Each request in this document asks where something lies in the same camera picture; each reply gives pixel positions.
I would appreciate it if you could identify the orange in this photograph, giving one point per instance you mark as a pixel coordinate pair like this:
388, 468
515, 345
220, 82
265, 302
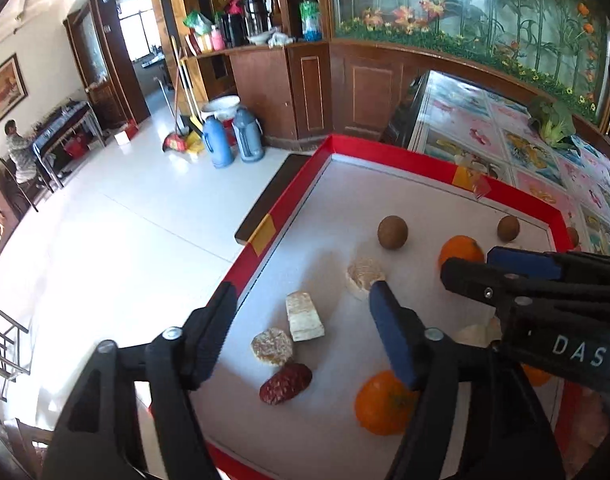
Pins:
537, 376
460, 250
380, 405

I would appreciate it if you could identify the brown longan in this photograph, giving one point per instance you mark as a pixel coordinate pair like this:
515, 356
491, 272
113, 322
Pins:
508, 228
392, 231
572, 236

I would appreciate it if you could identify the framed wall painting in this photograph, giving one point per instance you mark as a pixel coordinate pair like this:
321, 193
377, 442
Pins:
2, 92

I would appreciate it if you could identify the fruit printed plastic tablecloth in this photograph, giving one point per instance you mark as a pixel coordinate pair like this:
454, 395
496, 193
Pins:
485, 110

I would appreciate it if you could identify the red-edged white tray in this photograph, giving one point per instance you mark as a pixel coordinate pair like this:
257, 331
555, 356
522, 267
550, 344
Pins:
435, 195

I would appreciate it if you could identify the broom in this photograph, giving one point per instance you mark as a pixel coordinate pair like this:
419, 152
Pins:
178, 90

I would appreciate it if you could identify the white basin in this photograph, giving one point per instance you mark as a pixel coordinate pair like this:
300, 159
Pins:
222, 105

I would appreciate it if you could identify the red date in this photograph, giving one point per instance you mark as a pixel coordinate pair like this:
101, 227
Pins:
285, 384

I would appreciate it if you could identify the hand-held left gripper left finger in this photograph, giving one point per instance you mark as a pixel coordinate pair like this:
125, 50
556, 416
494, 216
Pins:
212, 332

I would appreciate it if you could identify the light blue thermos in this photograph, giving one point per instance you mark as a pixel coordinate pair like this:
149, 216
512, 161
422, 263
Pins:
219, 141

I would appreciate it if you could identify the tall black thermos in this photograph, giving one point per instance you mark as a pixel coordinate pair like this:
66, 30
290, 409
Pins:
256, 12

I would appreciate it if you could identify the metal stair railing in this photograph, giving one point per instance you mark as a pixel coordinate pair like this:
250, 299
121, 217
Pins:
2, 340

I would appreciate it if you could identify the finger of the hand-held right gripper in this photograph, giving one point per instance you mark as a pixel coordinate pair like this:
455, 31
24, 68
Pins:
477, 280
527, 262

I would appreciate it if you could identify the grey blue thermos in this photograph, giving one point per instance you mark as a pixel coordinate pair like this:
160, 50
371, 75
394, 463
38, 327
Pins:
248, 135

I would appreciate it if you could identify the pink bottle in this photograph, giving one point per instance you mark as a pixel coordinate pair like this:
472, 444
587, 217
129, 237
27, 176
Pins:
217, 39

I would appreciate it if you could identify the green bok choy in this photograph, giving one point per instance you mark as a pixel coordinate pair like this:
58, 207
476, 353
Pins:
555, 125

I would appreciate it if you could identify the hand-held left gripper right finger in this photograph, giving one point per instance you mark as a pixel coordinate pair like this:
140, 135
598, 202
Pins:
392, 335

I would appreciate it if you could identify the wooden counter cabinet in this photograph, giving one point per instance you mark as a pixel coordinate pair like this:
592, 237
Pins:
310, 90

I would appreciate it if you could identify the rectangular white cake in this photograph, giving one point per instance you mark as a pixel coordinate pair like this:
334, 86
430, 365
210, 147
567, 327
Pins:
304, 316

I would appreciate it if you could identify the dark wooden bench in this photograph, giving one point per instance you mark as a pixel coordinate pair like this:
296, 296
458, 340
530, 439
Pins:
272, 195

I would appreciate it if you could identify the flower printed glass partition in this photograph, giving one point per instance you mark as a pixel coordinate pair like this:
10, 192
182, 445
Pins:
460, 5

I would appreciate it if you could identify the black jug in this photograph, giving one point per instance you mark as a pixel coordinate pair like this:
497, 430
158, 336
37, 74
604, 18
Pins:
232, 29

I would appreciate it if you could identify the clear water bottle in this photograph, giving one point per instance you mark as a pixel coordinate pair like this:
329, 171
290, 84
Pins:
311, 20

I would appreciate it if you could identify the green plastic bag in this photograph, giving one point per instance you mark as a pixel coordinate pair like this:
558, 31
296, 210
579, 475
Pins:
197, 22

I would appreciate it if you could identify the round rice cracker front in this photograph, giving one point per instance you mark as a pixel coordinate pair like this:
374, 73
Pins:
271, 347

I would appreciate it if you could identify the red bucket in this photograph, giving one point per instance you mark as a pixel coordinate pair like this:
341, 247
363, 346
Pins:
75, 148

